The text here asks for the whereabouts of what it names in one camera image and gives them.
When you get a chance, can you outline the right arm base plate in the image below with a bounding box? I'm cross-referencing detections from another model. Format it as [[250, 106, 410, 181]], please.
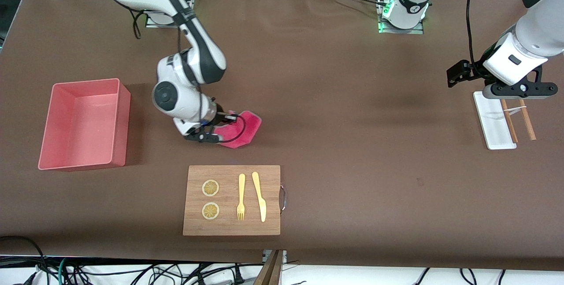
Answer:
[[145, 12, 193, 29]]

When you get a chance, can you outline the black looped floor cable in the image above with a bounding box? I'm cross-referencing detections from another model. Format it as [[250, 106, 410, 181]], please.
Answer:
[[0, 236, 47, 285]]

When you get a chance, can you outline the small metal bracket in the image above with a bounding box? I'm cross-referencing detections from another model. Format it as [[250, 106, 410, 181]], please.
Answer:
[[263, 250, 287, 264]]

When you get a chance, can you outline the yellow plastic knife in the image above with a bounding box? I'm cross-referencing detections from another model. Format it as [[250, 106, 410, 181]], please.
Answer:
[[252, 171, 267, 222]]

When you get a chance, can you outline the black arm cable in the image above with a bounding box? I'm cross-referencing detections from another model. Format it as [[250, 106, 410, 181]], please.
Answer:
[[130, 0, 246, 145], [466, 0, 485, 67]]

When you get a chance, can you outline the wooden beam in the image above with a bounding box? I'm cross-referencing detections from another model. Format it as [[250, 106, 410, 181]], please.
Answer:
[[253, 250, 283, 285]]

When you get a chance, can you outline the pink microfibre cloth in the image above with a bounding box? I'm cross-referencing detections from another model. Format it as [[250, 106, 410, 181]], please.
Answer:
[[215, 110, 262, 149]]

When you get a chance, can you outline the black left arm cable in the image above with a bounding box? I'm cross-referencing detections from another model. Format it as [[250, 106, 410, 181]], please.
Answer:
[[466, 0, 485, 67]]

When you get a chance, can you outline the yellow plastic fork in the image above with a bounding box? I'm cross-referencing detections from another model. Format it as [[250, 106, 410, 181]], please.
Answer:
[[237, 174, 246, 221]]

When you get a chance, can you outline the wooden cutting board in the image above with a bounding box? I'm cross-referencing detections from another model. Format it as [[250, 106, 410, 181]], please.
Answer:
[[182, 165, 281, 236]]

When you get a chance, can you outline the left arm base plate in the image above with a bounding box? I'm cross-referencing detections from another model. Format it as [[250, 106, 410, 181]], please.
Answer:
[[378, 0, 424, 34]]

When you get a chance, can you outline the white rectangular tray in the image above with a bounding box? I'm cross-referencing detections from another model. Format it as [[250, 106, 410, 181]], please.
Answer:
[[473, 91, 517, 150]]

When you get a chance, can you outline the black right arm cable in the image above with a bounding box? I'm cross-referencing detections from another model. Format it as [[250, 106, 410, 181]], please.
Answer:
[[130, 0, 246, 145]]

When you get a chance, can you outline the pink plastic bin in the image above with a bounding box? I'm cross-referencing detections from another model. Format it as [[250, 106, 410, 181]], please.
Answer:
[[38, 78, 131, 171]]

